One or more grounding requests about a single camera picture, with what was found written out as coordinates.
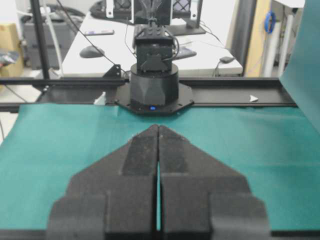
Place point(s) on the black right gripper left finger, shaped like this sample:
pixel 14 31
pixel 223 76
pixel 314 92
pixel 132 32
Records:
pixel 113 198

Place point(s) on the green table mat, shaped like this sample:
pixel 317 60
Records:
pixel 276 148

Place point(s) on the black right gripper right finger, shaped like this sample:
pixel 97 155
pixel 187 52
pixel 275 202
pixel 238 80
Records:
pixel 203 198

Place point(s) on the black computer mouse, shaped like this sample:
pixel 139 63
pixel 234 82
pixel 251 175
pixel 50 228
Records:
pixel 91 52

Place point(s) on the black monitor with stand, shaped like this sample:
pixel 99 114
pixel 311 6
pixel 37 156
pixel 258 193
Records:
pixel 180 17

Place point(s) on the black aluminium frame rail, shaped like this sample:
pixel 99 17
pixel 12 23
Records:
pixel 196 92

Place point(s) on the white office desk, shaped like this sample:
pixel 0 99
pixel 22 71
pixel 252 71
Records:
pixel 117 50

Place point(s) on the black vertical frame post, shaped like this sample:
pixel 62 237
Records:
pixel 40 37

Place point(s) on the grey cabinet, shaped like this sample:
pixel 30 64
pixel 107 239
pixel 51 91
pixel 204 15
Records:
pixel 65 37

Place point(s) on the small black desk device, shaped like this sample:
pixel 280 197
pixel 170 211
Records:
pixel 226 59

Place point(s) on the cardboard box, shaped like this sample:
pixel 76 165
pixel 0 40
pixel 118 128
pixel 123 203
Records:
pixel 10 42

